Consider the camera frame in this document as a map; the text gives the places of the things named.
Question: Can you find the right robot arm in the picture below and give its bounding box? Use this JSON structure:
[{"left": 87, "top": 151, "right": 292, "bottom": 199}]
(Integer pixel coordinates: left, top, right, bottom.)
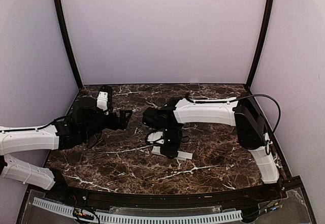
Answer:
[{"left": 142, "top": 94, "right": 280, "bottom": 201}]

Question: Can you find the right black frame post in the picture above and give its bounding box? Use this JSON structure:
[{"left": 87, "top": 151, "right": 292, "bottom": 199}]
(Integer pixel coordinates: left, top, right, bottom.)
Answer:
[{"left": 245, "top": 0, "right": 273, "bottom": 90}]

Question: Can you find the white remote battery cover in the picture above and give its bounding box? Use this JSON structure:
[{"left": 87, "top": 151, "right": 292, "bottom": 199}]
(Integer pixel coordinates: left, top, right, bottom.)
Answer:
[{"left": 176, "top": 151, "right": 192, "bottom": 161}]

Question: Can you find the black frame post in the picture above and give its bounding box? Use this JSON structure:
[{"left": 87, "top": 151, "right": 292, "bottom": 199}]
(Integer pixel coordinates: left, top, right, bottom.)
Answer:
[
  {"left": 54, "top": 0, "right": 83, "bottom": 90},
  {"left": 245, "top": 0, "right": 273, "bottom": 90}
]

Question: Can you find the white remote control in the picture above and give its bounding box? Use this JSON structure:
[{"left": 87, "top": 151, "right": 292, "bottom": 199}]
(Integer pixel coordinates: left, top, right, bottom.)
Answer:
[{"left": 151, "top": 146, "right": 162, "bottom": 156}]

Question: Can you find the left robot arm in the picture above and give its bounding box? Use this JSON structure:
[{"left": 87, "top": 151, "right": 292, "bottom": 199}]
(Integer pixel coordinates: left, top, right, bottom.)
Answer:
[{"left": 1, "top": 97, "right": 133, "bottom": 202}]

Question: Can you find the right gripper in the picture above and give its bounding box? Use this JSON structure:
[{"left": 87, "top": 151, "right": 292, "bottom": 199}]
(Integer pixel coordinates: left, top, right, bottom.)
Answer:
[{"left": 159, "top": 125, "right": 182, "bottom": 159}]

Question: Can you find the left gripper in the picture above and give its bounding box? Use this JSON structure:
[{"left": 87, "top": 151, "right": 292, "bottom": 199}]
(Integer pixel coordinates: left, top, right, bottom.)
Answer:
[{"left": 82, "top": 106, "right": 132, "bottom": 140}]

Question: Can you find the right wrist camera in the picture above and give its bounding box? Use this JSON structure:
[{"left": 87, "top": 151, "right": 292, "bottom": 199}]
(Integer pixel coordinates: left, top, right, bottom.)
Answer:
[{"left": 145, "top": 131, "right": 165, "bottom": 144}]

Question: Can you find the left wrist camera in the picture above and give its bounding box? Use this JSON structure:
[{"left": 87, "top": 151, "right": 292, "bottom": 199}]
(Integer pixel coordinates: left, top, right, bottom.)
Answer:
[{"left": 96, "top": 85, "right": 113, "bottom": 115}]

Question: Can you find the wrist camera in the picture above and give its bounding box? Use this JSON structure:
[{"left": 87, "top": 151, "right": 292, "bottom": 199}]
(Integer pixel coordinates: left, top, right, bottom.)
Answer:
[
  {"left": 145, "top": 131, "right": 165, "bottom": 144},
  {"left": 96, "top": 85, "right": 113, "bottom": 115}
]

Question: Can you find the white slotted cable duct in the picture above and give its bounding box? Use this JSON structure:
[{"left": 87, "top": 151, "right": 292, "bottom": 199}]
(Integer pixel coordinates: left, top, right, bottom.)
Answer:
[{"left": 32, "top": 197, "right": 243, "bottom": 223}]

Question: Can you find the black front rail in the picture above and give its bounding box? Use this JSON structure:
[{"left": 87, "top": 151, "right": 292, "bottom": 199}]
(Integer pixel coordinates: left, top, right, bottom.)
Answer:
[{"left": 27, "top": 178, "right": 305, "bottom": 211}]

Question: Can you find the left black frame post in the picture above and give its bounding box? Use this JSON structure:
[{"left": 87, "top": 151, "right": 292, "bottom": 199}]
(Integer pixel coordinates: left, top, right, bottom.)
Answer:
[{"left": 54, "top": 0, "right": 83, "bottom": 90}]

